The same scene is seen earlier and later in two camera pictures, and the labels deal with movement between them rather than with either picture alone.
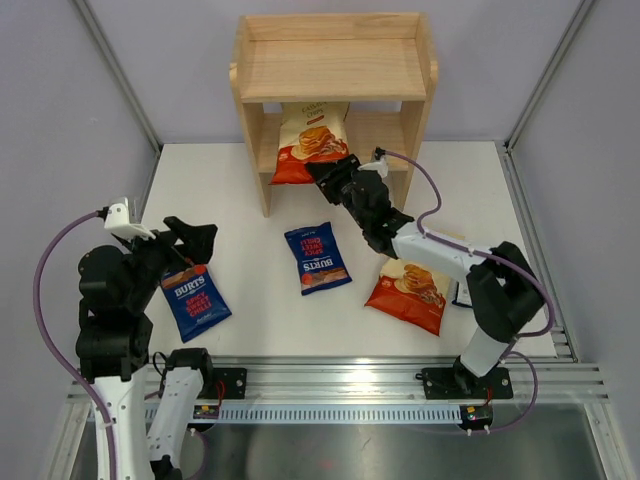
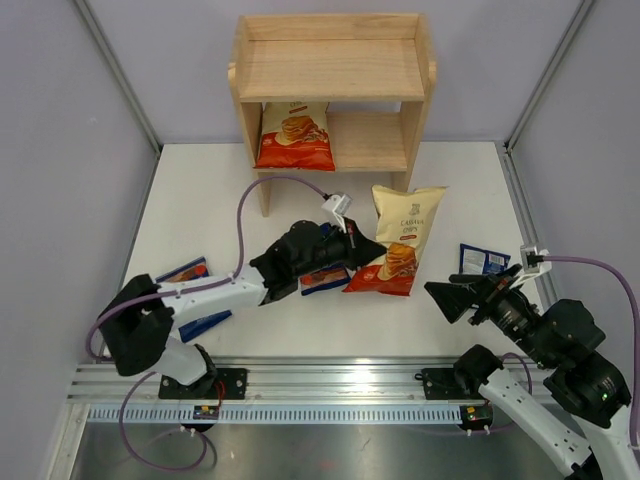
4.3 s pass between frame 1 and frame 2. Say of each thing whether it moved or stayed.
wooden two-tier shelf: stayed
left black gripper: moved
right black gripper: moved
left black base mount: stayed
